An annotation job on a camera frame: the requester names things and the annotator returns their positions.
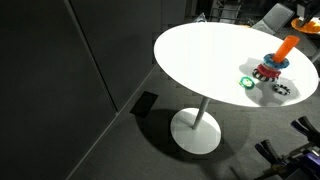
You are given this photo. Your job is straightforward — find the purple handled clamp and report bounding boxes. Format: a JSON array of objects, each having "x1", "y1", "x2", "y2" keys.
[
  {"x1": 254, "y1": 138, "x2": 288, "y2": 168},
  {"x1": 289, "y1": 115, "x2": 320, "y2": 148}
]

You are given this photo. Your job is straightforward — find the green ring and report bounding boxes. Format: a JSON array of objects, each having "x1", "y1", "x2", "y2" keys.
[{"x1": 238, "y1": 75, "x2": 257, "y2": 90}]

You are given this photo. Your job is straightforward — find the white table pedestal base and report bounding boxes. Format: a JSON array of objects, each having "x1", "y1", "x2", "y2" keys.
[{"x1": 170, "y1": 96, "x2": 222, "y2": 155}]

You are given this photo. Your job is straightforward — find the orange ring holder peg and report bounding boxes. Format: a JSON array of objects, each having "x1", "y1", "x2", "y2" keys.
[{"x1": 271, "y1": 34, "x2": 301, "y2": 64}]

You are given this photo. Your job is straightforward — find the red ring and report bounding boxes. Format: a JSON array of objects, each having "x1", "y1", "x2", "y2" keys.
[{"x1": 256, "y1": 63, "x2": 283, "y2": 79}]

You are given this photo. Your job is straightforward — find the black floor plate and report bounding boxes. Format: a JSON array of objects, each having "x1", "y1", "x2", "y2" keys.
[{"x1": 129, "y1": 91, "x2": 160, "y2": 119}]

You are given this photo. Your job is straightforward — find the orange bumpy ring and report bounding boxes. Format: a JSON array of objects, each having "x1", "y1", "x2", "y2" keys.
[{"x1": 290, "y1": 16, "x2": 320, "y2": 35}]

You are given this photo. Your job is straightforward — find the blue ring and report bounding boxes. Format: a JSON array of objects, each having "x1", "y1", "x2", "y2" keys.
[{"x1": 262, "y1": 52, "x2": 290, "y2": 71}]

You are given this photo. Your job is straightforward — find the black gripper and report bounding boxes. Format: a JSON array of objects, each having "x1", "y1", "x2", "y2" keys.
[{"x1": 295, "y1": 0, "x2": 320, "y2": 29}]

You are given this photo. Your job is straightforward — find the grey chair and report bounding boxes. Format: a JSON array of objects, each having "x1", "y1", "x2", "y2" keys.
[{"x1": 251, "y1": 2, "x2": 296, "y2": 36}]

